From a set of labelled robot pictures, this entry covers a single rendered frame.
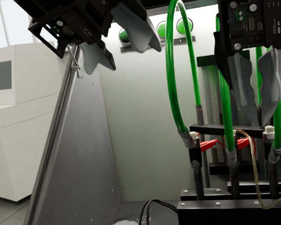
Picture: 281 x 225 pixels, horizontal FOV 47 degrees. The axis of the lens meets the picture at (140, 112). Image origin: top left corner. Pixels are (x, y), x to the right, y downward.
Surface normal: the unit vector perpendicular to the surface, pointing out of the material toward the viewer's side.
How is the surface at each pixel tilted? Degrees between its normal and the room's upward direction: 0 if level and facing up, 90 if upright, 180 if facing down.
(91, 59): 90
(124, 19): 67
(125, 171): 90
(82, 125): 90
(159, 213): 0
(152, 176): 90
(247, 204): 0
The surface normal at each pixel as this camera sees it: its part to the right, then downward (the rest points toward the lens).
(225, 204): -0.15, -0.97
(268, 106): -0.25, 0.22
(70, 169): 0.96, -0.09
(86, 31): -0.08, 0.82
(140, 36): 0.66, -0.38
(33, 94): 0.80, 0.00
